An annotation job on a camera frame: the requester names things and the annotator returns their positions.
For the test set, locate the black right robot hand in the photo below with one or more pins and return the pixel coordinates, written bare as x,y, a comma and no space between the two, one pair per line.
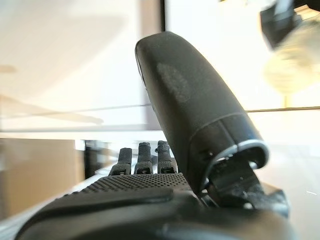
195,100

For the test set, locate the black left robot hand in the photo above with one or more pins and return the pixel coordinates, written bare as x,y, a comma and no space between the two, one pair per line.
277,20

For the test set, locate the jasmine tea bottle green label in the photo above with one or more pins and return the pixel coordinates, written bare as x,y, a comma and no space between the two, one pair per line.
292,67

